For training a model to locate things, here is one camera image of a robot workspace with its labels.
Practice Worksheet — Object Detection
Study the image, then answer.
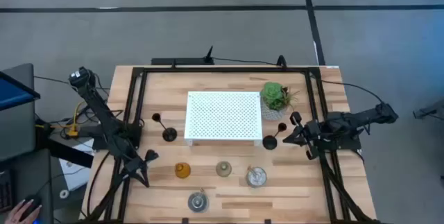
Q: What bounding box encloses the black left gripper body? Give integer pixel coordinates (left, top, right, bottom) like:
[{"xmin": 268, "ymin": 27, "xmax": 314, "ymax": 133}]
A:
[{"xmin": 119, "ymin": 149, "xmax": 160, "ymax": 183}]

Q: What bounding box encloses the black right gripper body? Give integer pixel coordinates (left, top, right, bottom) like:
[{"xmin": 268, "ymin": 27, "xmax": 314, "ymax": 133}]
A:
[{"xmin": 289, "ymin": 111, "xmax": 325, "ymax": 161}]

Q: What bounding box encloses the tall black candlestick holder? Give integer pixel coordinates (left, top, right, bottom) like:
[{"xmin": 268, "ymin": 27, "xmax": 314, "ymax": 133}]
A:
[
  {"xmin": 262, "ymin": 122, "xmax": 288, "ymax": 150},
  {"xmin": 151, "ymin": 112, "xmax": 178, "ymax": 143}
]

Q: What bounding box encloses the amber ribbed glass candle holder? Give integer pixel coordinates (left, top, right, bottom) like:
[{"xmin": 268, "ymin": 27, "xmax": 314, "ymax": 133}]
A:
[{"xmin": 174, "ymin": 162, "xmax": 192, "ymax": 180}]

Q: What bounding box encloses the tin candle with orange label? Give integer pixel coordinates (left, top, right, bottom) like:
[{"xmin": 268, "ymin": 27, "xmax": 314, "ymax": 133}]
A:
[{"xmin": 245, "ymin": 165, "xmax": 268, "ymax": 189}]

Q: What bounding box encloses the tin candle with cake label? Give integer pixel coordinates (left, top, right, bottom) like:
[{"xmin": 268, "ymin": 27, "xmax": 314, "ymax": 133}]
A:
[{"xmin": 187, "ymin": 188, "xmax": 210, "ymax": 214}]

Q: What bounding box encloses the clear ribbed glass candle holder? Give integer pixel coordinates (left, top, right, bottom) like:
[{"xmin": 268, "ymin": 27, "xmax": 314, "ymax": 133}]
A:
[{"xmin": 215, "ymin": 160, "xmax": 232, "ymax": 178}]

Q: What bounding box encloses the succulent in triangle-patterned pot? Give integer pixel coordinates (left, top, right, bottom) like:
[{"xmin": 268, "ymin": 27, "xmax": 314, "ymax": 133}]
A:
[{"xmin": 259, "ymin": 81, "xmax": 301, "ymax": 121}]

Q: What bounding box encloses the white cardboard box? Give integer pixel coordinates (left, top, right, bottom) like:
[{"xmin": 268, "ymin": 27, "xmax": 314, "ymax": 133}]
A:
[{"xmin": 58, "ymin": 139, "xmax": 95, "ymax": 192}]

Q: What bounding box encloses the black metal stand leg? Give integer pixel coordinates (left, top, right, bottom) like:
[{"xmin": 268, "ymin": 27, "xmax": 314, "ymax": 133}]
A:
[{"xmin": 34, "ymin": 119, "xmax": 95, "ymax": 169}]

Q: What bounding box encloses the white perforated metal shelf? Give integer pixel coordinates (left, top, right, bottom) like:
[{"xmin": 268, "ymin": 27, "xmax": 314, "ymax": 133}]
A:
[{"xmin": 183, "ymin": 91, "xmax": 264, "ymax": 147}]

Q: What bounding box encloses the dark grey desk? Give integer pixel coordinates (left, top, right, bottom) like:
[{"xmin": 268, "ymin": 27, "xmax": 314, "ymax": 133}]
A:
[{"xmin": 0, "ymin": 149, "xmax": 53, "ymax": 224}]

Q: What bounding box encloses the black computer mouse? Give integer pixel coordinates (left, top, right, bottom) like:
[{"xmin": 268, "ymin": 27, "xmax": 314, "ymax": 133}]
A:
[{"xmin": 19, "ymin": 194, "xmax": 42, "ymax": 222}]

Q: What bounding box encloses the black power strip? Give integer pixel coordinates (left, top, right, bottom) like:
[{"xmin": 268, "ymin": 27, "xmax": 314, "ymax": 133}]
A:
[{"xmin": 151, "ymin": 57, "xmax": 216, "ymax": 66}]

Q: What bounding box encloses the black plug on strip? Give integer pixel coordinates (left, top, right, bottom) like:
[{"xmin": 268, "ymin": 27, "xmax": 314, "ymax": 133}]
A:
[{"xmin": 204, "ymin": 45, "xmax": 215, "ymax": 64}]

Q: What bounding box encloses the black stand foot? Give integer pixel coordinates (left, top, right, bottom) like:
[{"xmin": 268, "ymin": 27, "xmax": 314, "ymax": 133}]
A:
[{"xmin": 412, "ymin": 98, "xmax": 444, "ymax": 121}]

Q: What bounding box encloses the person's hand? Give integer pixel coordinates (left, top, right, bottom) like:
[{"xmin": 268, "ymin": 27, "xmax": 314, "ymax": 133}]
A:
[{"xmin": 3, "ymin": 198, "xmax": 35, "ymax": 224}]

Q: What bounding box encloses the black keyboard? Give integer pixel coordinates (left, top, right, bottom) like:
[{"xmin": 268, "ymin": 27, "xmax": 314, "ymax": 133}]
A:
[{"xmin": 0, "ymin": 170, "xmax": 15, "ymax": 214}]

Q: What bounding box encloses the monitor with blue screen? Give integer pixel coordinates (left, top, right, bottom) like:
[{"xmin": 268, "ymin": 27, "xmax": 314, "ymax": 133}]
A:
[{"xmin": 0, "ymin": 70, "xmax": 41, "ymax": 111}]

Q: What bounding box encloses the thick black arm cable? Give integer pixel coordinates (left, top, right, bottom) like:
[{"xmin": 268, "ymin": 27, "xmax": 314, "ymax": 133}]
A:
[{"xmin": 85, "ymin": 149, "xmax": 112, "ymax": 218}]

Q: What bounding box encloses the yellow cable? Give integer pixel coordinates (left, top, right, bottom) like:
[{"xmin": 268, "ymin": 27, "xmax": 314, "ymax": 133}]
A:
[{"xmin": 67, "ymin": 101, "xmax": 86, "ymax": 138}]

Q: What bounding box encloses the thin black power cable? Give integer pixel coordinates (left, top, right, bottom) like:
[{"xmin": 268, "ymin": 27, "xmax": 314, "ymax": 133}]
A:
[{"xmin": 212, "ymin": 55, "xmax": 385, "ymax": 105}]

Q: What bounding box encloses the black aluminium table frame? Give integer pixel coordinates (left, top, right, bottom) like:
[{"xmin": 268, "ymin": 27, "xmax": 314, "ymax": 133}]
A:
[{"xmin": 78, "ymin": 64, "xmax": 382, "ymax": 224}]

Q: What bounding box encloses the thin black floor cable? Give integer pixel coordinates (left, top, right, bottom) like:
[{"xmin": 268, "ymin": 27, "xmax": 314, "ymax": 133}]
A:
[{"xmin": 33, "ymin": 75, "xmax": 72, "ymax": 85}]

